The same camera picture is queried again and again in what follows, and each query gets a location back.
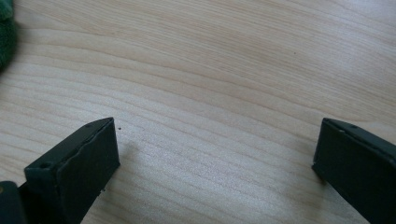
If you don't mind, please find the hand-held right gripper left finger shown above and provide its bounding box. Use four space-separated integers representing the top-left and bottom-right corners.
18 117 121 224

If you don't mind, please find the green cloth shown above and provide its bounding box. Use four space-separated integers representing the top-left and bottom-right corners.
0 0 19 73

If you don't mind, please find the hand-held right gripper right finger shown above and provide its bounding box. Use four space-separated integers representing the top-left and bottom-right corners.
311 117 396 224

